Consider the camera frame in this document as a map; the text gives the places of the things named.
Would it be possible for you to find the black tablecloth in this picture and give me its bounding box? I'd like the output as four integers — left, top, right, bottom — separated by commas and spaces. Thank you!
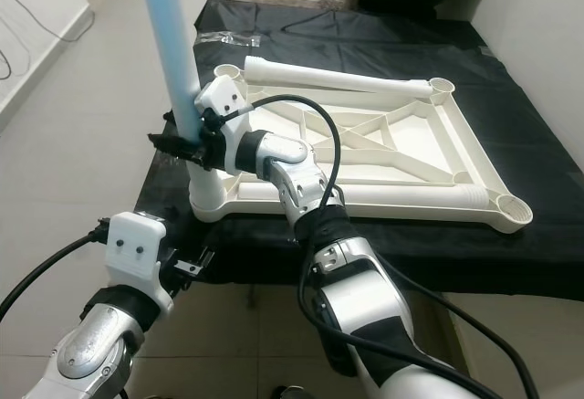
135, 0, 584, 299

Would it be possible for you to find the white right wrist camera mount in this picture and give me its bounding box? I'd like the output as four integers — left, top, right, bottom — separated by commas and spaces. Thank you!
192, 75, 255, 173

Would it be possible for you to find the black wall cable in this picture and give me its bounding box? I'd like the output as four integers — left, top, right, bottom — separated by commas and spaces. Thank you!
0, 0, 97, 48

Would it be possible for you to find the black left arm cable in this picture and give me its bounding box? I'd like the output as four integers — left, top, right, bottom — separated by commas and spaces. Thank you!
0, 224, 115, 320

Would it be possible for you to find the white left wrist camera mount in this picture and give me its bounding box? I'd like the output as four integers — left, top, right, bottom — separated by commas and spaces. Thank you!
105, 212, 174, 313

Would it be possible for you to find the long clear tape strip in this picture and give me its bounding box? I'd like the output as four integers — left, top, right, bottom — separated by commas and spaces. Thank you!
194, 30, 264, 49

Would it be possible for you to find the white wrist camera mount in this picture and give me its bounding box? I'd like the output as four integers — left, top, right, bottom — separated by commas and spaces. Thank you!
105, 212, 174, 313
192, 75, 255, 173

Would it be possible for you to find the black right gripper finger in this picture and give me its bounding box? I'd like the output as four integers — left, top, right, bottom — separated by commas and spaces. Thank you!
151, 134, 203, 158

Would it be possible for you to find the white plastic table top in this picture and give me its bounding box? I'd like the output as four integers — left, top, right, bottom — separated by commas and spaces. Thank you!
187, 70, 535, 236

